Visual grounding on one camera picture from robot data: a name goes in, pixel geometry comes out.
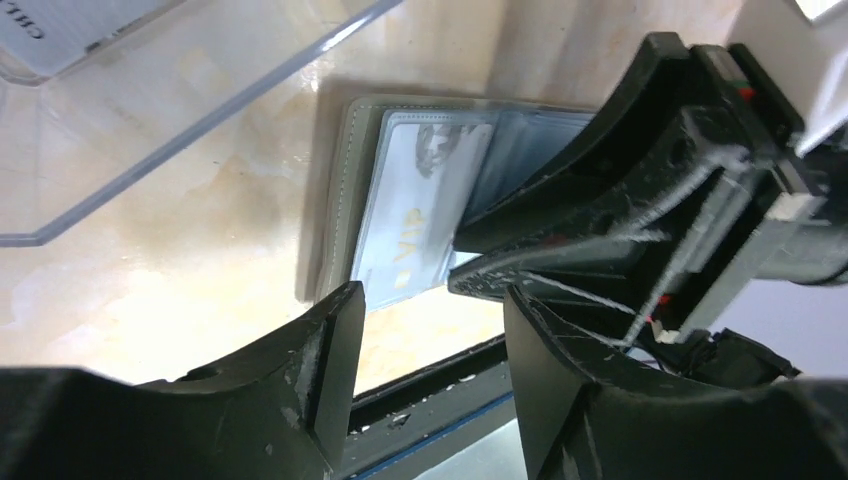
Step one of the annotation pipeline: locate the clear plastic card box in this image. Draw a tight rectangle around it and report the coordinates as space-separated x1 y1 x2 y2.
1 1 392 248

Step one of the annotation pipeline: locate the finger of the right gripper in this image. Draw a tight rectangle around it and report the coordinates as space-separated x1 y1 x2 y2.
448 148 756 345

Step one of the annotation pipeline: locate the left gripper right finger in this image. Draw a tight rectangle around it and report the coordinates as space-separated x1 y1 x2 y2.
503 286 847 479

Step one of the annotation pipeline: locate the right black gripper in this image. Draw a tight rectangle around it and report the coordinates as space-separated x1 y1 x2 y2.
455 32 847 339

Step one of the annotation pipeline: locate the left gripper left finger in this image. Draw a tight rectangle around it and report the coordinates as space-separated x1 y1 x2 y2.
1 281 365 479

